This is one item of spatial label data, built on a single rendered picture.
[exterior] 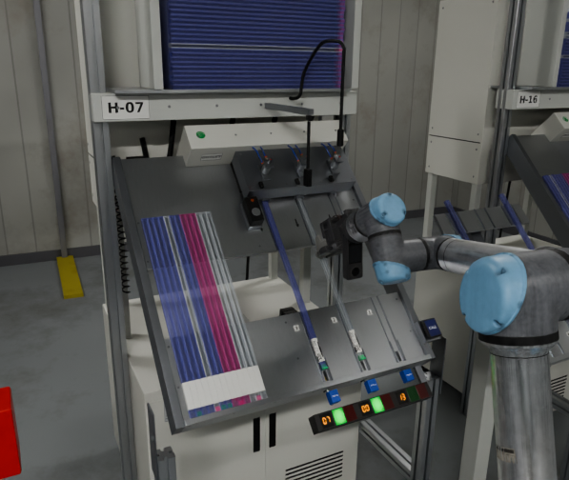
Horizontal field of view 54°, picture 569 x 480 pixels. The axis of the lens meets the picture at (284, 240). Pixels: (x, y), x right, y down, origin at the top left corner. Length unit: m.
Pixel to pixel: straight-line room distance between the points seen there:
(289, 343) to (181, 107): 0.68
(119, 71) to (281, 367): 0.91
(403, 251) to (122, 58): 0.93
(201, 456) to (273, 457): 0.24
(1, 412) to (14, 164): 3.34
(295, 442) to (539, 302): 1.14
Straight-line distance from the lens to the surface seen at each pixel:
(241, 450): 1.78
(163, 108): 1.53
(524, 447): 0.95
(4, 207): 4.57
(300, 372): 1.37
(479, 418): 1.91
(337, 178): 1.62
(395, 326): 1.53
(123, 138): 1.67
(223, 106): 1.58
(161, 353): 1.29
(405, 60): 5.51
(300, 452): 1.90
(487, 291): 0.88
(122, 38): 1.67
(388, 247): 1.22
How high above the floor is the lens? 1.45
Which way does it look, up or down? 17 degrees down
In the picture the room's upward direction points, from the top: 1 degrees clockwise
